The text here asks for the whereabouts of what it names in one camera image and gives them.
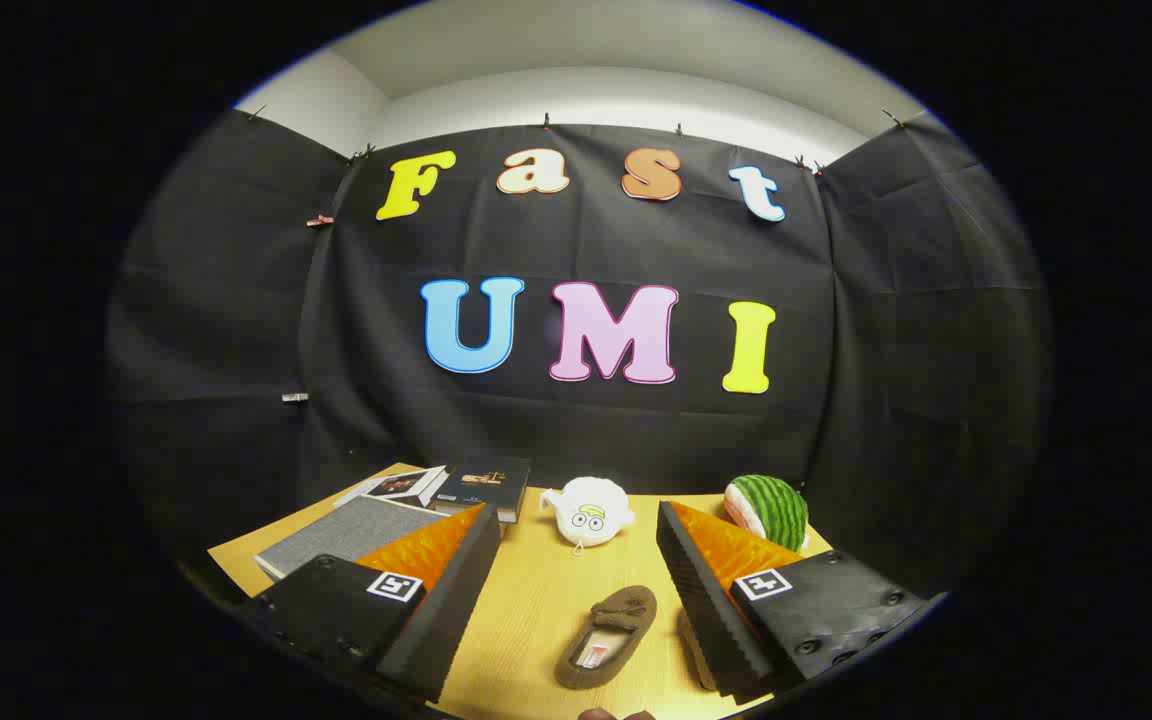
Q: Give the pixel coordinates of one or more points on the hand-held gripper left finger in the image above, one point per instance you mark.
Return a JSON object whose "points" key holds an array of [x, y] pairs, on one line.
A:
{"points": [[446, 610]]}

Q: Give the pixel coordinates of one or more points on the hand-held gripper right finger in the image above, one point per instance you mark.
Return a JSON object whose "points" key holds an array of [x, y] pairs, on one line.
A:
{"points": [[711, 610]]}

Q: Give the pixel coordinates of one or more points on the brown fuzzy shoe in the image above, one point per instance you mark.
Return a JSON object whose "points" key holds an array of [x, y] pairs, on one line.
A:
{"points": [[694, 650], [626, 610]]}

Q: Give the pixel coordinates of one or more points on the grey fabric storage box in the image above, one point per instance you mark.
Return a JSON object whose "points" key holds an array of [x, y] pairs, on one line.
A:
{"points": [[346, 530]]}

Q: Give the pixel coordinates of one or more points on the watermelon slice plush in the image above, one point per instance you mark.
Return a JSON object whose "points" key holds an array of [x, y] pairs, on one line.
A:
{"points": [[771, 510]]}

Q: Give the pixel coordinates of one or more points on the dark cover book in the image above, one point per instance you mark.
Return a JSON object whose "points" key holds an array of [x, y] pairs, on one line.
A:
{"points": [[486, 483]]}

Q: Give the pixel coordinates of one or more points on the white portrait cover book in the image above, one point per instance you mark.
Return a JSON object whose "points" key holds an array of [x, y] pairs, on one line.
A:
{"points": [[396, 485]]}

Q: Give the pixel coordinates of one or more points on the white cartoon face plush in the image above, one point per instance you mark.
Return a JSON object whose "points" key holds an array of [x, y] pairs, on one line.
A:
{"points": [[586, 510]]}

